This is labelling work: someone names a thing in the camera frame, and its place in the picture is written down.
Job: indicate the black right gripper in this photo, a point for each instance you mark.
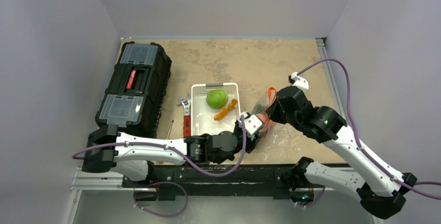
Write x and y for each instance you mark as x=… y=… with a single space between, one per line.
x=275 y=108

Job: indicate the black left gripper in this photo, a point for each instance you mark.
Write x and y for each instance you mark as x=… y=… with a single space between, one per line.
x=250 y=143

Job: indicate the clear orange zip bag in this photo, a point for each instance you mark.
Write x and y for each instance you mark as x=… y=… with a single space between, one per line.
x=262 y=104

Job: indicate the pink peach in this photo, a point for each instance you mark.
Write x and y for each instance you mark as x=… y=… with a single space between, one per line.
x=267 y=124

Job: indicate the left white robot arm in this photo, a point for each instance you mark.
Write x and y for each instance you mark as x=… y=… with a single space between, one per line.
x=109 y=149

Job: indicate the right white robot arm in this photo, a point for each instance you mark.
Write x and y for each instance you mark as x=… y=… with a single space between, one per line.
x=378 y=187

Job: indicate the white plastic basket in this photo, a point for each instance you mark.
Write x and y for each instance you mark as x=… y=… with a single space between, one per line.
x=202 y=115

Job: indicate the green cabbage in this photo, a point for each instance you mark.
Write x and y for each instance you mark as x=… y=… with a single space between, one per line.
x=217 y=99

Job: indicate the yellow black screwdriver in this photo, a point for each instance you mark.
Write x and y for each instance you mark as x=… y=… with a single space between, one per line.
x=170 y=129

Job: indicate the black base bar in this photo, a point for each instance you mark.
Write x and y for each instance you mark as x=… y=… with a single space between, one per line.
x=278 y=181

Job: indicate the black plastic toolbox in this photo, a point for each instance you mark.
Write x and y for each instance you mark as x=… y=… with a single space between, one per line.
x=134 y=97

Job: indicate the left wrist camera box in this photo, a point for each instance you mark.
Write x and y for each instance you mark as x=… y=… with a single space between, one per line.
x=251 y=123

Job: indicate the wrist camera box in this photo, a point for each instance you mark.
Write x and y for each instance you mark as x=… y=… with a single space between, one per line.
x=298 y=81
x=251 y=123

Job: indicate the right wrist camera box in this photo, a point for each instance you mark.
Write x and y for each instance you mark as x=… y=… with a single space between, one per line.
x=298 y=81

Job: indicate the right aluminium rail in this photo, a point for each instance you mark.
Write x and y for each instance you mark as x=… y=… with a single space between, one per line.
x=330 y=76

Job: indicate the aluminium rail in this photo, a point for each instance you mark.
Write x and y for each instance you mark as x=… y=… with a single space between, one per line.
x=100 y=198
x=330 y=76

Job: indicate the front aluminium rail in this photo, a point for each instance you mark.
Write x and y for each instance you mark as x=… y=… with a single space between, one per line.
x=100 y=198

